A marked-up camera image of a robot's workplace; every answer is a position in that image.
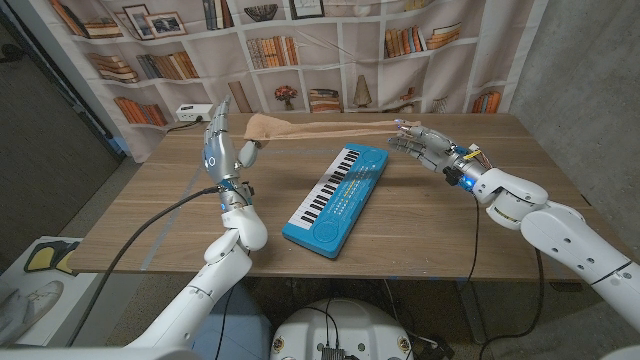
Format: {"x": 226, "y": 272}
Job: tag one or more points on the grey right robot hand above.
{"x": 432, "y": 147}

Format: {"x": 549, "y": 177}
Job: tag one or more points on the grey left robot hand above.
{"x": 220, "y": 155}

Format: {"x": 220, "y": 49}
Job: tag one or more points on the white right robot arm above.
{"x": 565, "y": 235}

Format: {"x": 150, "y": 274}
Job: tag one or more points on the blue toy piano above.
{"x": 340, "y": 200}

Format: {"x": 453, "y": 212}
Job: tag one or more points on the white power strip box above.
{"x": 194, "y": 112}

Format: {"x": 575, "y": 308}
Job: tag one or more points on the printed bookshelf backdrop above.
{"x": 400, "y": 60}

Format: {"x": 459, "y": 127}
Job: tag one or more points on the grey table leg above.
{"x": 472, "y": 315}

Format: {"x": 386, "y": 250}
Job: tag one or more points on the yellow and black floor mat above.
{"x": 47, "y": 255}

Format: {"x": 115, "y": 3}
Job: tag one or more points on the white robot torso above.
{"x": 340, "y": 330}

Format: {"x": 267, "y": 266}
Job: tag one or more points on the white sneaker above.
{"x": 30, "y": 302}

